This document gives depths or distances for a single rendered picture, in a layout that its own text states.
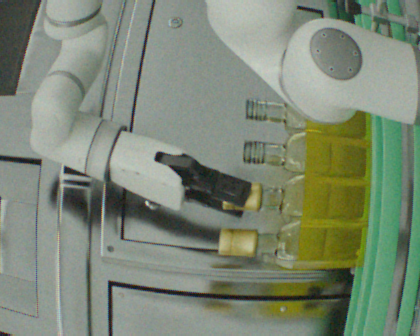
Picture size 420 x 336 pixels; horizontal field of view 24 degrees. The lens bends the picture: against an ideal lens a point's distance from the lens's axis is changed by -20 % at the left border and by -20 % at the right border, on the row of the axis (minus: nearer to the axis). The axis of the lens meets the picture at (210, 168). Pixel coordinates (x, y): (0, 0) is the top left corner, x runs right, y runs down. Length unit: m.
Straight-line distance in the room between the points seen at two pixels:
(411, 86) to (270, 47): 0.20
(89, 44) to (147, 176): 0.20
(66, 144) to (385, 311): 0.50
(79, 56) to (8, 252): 0.36
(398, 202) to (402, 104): 0.31
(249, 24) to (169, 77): 0.59
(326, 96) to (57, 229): 0.65
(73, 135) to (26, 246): 0.25
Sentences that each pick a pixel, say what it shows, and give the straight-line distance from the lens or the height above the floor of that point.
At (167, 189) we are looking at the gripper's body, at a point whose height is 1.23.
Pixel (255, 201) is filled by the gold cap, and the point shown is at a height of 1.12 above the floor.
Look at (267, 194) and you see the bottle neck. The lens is 1.48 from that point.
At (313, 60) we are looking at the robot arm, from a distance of 1.05.
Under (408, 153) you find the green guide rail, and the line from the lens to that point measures 1.41.
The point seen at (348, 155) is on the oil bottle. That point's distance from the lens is 1.50.
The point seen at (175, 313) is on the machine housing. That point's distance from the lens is 1.61.
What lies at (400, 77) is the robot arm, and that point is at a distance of 1.07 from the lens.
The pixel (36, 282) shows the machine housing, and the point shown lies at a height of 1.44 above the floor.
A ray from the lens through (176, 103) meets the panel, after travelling 1.66.
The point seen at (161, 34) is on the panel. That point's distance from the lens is 1.71.
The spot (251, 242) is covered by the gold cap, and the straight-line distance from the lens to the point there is 1.46.
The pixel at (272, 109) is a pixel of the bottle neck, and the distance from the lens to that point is 1.52.
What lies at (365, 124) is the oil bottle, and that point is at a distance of 1.52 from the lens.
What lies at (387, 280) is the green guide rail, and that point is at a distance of 1.34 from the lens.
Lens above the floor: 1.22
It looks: 2 degrees down
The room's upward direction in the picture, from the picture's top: 85 degrees counter-clockwise
